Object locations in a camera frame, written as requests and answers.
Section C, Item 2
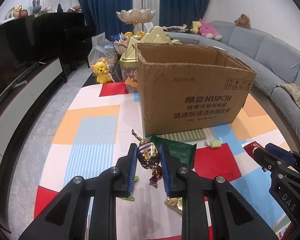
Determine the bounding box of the red snack packet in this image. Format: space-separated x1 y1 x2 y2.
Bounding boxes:
243 141 262 159

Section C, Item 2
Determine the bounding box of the light green candy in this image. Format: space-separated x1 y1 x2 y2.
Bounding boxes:
205 138 222 149

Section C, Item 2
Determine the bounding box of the gold foil snack packet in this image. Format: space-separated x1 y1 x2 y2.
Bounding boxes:
165 197 183 215

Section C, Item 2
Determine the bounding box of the dark green snack packet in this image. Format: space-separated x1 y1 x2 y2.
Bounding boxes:
150 135 197 170

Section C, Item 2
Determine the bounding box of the green yellow snack packet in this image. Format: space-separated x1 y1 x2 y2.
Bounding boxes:
120 175 139 202

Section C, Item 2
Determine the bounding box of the brown foil candy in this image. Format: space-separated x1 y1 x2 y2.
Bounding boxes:
132 129 162 189

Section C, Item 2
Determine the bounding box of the colourful patterned play mat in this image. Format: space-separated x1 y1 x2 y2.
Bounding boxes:
34 83 289 239

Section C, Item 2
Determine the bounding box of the grey sectional sofa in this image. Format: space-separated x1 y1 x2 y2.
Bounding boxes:
168 21 300 143

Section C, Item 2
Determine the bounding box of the brown cardboard box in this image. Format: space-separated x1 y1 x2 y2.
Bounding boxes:
137 44 256 136

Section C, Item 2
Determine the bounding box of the brown teddy bear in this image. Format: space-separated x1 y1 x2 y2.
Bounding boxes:
234 14 251 30

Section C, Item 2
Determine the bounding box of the pink plush toy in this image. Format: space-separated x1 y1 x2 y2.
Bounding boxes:
199 19 222 41

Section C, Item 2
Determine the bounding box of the yellow plush toy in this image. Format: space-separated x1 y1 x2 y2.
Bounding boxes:
190 21 202 35

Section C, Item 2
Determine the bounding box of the yellow bear figurine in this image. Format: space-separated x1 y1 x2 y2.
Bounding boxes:
90 60 114 84

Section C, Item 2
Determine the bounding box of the gold mountain-shaped tin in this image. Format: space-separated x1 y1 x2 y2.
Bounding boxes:
120 26 181 68

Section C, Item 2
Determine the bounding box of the plastic bag of nuts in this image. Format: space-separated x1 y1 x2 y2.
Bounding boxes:
88 32 117 75

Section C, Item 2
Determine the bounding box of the blue curtain right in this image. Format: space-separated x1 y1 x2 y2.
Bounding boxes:
159 0 210 27

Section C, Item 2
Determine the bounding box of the blue curtain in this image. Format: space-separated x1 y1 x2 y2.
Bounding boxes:
78 0 133 39
159 0 210 27

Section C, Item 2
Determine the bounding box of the lower snack tray bowl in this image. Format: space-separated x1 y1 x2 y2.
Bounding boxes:
113 37 130 55

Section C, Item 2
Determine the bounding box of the black piano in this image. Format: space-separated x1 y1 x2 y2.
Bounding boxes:
32 11 97 71

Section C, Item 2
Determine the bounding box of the lotus-shaped upper snack bowl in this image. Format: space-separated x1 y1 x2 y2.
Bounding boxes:
116 9 156 24

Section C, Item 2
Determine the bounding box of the white sheer curtain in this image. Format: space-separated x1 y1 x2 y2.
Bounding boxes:
131 0 161 30

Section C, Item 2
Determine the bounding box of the grey bunny plush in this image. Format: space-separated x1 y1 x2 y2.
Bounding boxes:
32 0 42 15

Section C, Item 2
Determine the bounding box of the blue curtain left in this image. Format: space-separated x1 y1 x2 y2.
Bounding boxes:
78 0 133 39

